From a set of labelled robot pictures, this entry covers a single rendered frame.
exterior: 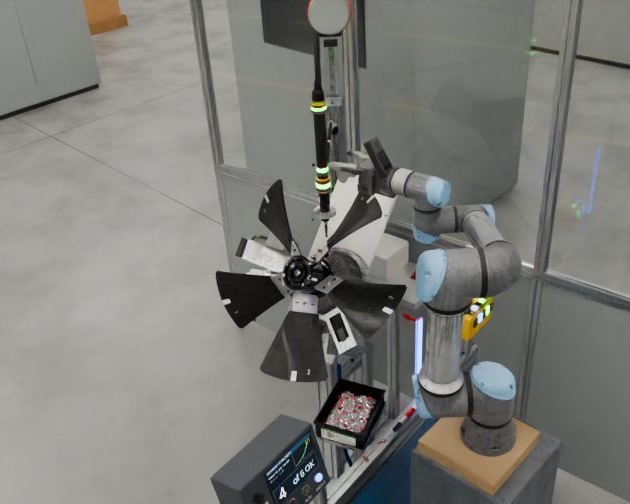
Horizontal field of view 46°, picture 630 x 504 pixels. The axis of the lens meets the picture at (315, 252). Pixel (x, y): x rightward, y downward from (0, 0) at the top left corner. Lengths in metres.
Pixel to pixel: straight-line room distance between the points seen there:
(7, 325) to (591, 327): 3.26
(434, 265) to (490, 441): 0.61
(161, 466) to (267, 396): 0.63
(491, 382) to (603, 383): 1.13
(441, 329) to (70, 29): 6.61
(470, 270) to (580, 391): 1.53
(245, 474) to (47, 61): 6.50
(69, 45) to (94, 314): 3.99
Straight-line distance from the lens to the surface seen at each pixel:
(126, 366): 4.14
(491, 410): 2.00
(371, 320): 2.31
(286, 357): 2.46
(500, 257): 1.69
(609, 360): 2.97
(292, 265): 2.46
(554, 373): 3.12
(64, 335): 4.49
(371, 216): 2.37
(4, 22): 7.69
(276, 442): 1.85
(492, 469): 2.07
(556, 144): 2.62
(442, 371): 1.88
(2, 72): 7.74
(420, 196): 2.00
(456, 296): 1.68
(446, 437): 2.14
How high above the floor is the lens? 2.59
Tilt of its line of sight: 33 degrees down
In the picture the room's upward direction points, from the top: 4 degrees counter-clockwise
